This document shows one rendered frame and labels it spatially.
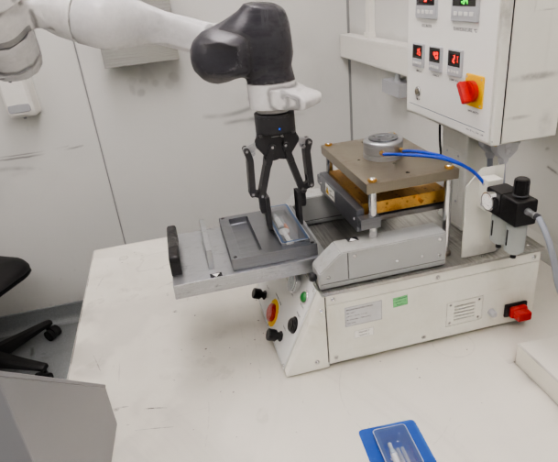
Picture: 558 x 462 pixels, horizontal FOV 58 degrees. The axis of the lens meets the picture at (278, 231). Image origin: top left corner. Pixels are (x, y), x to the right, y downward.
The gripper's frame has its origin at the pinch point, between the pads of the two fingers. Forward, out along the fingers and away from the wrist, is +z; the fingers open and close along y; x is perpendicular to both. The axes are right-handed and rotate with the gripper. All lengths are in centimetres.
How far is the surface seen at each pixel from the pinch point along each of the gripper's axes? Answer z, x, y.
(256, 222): 3.4, -4.3, 5.3
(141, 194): 42, -144, 40
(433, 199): -1.3, 10.1, -27.6
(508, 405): 28, 36, -29
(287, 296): 17.9, 3.7, 1.7
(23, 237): 54, -143, 97
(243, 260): 4.1, 9.9, 10.4
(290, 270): 7.7, 10.9, 1.9
